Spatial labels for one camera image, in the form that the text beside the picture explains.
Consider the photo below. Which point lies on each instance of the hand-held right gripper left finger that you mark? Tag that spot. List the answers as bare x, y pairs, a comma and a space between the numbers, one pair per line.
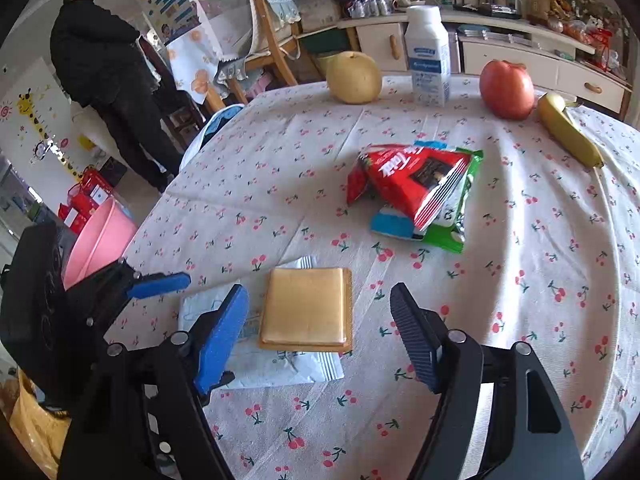
220, 340

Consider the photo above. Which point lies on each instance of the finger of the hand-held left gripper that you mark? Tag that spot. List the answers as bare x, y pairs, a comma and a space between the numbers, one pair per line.
160, 284

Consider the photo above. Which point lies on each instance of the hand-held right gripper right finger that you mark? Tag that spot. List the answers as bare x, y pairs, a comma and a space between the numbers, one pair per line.
415, 335

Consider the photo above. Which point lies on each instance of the pink plastic basin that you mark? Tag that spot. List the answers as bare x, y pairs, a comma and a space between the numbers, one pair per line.
95, 240

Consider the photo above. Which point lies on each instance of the white crimped packet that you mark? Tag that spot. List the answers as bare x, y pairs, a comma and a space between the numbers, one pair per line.
295, 370

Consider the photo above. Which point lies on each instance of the gold packet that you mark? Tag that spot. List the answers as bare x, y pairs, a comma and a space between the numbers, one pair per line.
305, 307

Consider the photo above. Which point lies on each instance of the blue white wrapper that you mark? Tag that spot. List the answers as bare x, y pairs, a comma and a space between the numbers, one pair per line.
395, 222

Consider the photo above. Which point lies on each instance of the green white snack packet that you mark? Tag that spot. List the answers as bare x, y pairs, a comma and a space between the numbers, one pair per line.
457, 220

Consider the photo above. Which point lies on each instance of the large red snack packet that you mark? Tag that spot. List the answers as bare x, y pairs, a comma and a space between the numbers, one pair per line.
400, 180

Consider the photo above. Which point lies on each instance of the person's left forearm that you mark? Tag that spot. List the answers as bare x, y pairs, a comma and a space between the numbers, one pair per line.
35, 425

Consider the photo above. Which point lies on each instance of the cherry print tablecloth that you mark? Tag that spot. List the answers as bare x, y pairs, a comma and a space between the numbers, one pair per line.
500, 270

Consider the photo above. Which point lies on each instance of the red gift box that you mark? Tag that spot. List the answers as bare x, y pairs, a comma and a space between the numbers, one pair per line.
82, 200

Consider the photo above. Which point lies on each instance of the blue white bag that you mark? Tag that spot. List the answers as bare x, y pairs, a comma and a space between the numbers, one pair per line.
215, 127

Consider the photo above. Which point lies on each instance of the dark wooden chair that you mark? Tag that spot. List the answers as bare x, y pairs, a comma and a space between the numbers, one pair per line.
172, 95

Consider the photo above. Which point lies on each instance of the orange print white cloth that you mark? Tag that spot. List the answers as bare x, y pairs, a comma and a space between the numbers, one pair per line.
192, 67

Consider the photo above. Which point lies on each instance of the light wooden chair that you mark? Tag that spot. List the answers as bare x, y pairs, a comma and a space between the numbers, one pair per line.
270, 55

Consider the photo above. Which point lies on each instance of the yellow banana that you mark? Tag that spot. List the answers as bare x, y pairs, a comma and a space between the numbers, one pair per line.
570, 132

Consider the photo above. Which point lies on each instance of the red apple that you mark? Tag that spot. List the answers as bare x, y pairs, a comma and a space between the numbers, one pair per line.
506, 91

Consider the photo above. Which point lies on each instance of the yellow pear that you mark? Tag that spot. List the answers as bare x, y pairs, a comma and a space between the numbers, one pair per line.
354, 79

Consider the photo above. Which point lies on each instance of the white milk bottle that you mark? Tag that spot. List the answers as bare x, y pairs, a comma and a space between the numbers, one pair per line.
427, 60

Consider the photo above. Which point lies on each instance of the white television cabinet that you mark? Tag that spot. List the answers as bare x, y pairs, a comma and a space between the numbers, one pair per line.
500, 55

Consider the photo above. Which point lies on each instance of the beige cardboard box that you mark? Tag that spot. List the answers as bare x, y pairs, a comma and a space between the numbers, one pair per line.
317, 7

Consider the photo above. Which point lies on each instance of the pack of small bottles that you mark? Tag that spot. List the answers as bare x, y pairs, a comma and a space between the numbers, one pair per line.
370, 6

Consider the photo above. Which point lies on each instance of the black tray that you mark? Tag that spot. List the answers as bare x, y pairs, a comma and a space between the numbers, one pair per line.
490, 11

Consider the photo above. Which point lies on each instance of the red gift bag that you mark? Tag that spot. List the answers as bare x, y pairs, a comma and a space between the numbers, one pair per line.
600, 47

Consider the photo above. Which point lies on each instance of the bag of oranges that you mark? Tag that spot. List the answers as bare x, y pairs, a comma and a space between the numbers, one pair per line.
570, 30

